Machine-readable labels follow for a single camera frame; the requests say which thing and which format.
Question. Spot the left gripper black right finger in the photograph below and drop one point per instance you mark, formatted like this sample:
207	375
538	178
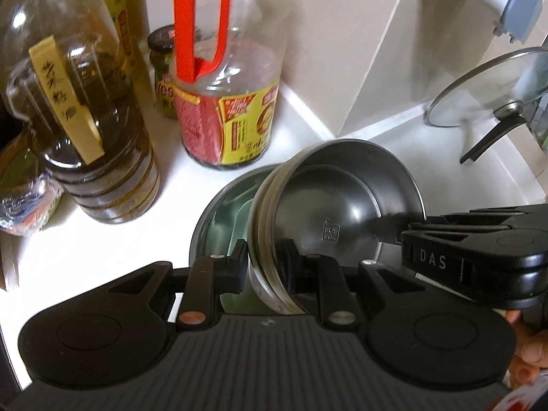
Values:
302	270

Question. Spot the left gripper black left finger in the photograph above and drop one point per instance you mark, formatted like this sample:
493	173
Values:
234	273

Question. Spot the stainless steel bowl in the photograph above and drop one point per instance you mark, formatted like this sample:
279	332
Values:
328	199

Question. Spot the person's right hand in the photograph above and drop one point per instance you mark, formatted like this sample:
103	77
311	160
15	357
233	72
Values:
530	357

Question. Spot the yellow label soy sauce bottle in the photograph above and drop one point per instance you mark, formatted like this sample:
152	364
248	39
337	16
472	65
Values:
226	68

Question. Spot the plastic bag of food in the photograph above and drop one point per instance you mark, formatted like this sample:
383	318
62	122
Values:
29	195

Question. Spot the small dark sauce jar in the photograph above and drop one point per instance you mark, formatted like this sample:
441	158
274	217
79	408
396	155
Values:
161	45

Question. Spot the cooking oil bottle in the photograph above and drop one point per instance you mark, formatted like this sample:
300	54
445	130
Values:
63	73

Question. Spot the glass pot lid black handle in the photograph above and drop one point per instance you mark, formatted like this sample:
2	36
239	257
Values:
498	89

